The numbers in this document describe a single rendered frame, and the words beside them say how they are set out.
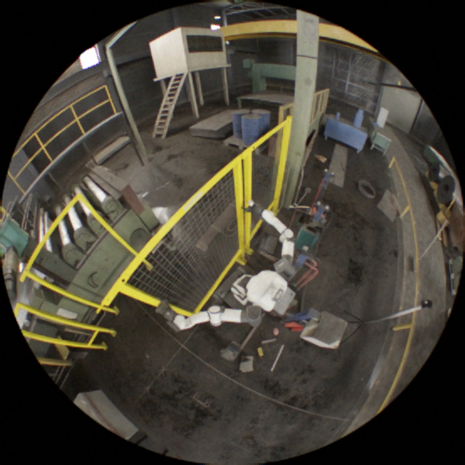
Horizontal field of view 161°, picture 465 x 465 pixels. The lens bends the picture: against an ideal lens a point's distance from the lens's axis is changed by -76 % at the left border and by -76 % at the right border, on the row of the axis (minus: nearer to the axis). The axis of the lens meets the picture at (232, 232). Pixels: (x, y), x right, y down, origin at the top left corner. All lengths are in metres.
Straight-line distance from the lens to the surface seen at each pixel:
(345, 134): 6.98
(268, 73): 11.20
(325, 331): 1.70
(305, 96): 2.36
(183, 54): 8.78
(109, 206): 2.67
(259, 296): 1.16
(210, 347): 2.55
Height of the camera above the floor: 2.48
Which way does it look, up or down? 57 degrees down
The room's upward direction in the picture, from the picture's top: 7 degrees counter-clockwise
